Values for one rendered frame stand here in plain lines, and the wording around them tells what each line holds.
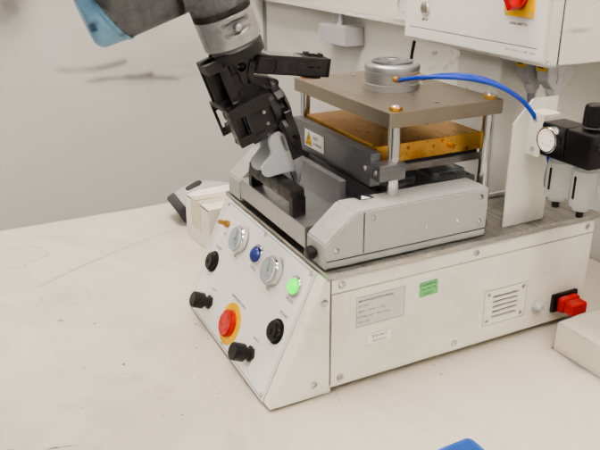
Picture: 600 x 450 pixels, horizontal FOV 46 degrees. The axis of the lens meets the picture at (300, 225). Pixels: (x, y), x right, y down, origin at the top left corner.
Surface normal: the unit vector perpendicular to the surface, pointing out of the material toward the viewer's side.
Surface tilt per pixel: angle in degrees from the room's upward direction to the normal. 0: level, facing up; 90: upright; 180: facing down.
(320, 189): 90
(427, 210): 90
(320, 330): 90
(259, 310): 65
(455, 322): 90
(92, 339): 0
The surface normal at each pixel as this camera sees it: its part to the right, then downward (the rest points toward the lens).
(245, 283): -0.81, -0.23
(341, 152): -0.90, 0.17
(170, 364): 0.00, -0.93
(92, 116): 0.45, 0.33
